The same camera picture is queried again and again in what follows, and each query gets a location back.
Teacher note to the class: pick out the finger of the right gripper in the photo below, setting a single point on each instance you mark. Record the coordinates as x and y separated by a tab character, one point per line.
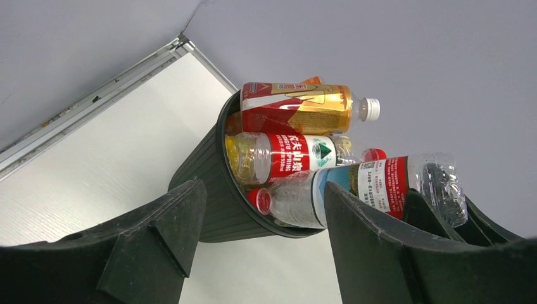
418	212
478	229

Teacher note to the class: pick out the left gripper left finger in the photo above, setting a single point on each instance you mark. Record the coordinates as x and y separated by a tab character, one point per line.
142	256

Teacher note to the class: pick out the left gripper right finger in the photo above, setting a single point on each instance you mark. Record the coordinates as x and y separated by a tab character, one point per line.
381	259

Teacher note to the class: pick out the clear bottle red blue label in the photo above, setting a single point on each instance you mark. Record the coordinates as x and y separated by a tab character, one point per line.
382	184

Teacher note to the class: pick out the black plastic waste bin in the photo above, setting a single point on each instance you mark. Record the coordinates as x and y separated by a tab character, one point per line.
228	214

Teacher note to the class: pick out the orange drink bottle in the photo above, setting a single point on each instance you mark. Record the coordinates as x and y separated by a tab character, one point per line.
316	80

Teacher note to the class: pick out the gold red tea bottle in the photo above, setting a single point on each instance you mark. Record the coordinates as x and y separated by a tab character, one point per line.
308	109

